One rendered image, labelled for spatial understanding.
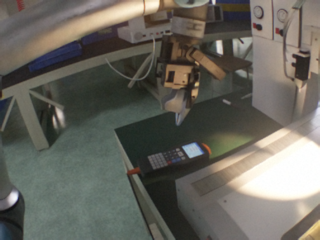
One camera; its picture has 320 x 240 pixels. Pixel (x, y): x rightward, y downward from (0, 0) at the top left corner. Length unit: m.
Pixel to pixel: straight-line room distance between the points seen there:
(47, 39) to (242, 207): 0.40
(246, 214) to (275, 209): 0.06
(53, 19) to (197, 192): 0.38
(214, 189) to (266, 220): 0.13
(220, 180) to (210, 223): 0.11
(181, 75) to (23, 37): 0.35
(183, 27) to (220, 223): 0.38
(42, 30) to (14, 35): 0.04
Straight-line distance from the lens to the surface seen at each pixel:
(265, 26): 0.81
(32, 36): 0.30
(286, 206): 0.45
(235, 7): 3.95
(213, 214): 0.41
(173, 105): 0.55
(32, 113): 2.25
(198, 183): 0.47
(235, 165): 0.50
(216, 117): 0.86
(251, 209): 0.43
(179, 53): 0.52
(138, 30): 2.20
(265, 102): 0.89
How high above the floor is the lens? 1.19
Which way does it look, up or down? 30 degrees down
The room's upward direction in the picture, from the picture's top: 8 degrees counter-clockwise
